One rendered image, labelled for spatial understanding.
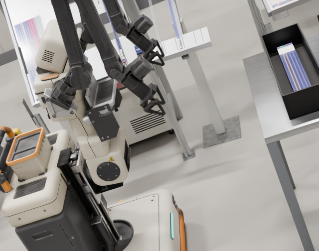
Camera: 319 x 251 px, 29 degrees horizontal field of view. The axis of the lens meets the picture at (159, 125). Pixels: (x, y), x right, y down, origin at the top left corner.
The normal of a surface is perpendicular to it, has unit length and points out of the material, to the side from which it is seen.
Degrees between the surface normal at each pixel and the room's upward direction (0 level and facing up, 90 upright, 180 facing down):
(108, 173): 90
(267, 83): 0
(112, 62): 90
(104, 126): 90
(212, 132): 0
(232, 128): 0
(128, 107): 90
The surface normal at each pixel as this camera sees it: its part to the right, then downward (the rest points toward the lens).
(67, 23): 0.05, 0.50
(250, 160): -0.36, -0.80
